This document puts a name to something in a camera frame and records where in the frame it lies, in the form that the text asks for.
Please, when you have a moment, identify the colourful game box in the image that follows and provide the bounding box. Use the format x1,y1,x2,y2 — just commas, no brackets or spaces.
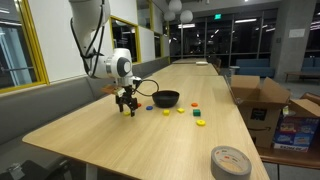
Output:
273,107,319,152

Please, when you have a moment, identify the open cardboard box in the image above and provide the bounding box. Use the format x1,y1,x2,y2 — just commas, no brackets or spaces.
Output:
228,75,291,148

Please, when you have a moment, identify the blue sofa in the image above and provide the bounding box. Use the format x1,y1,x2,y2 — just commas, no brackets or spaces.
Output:
236,59,275,78

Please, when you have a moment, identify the white plate far table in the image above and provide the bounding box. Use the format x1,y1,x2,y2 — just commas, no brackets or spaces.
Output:
195,61,208,66

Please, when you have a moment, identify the yellow block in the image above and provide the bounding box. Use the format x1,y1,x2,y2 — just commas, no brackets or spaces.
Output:
177,108,185,113
163,109,170,116

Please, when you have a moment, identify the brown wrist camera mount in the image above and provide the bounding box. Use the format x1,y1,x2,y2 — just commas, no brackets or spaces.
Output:
102,85,123,95

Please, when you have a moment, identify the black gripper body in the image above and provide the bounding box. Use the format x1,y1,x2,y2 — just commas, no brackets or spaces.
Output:
116,86,138,109

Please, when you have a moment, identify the black bowl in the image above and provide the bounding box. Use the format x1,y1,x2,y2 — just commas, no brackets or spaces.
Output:
152,90,180,108

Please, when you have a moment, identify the yellow block left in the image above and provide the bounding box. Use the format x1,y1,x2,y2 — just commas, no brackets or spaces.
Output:
163,109,170,116

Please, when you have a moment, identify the yellow disc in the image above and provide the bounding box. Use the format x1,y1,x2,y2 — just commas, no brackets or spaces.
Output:
123,111,131,116
196,120,206,126

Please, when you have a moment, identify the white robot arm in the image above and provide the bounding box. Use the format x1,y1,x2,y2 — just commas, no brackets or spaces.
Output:
68,0,141,116

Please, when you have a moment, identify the yellow block right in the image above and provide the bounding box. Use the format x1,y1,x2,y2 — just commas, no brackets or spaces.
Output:
177,108,185,113

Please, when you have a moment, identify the grey duct tape roll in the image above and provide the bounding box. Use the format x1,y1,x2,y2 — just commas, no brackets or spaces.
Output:
211,146,252,180

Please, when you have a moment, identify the green block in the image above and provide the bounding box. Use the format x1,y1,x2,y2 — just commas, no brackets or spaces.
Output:
193,109,201,116

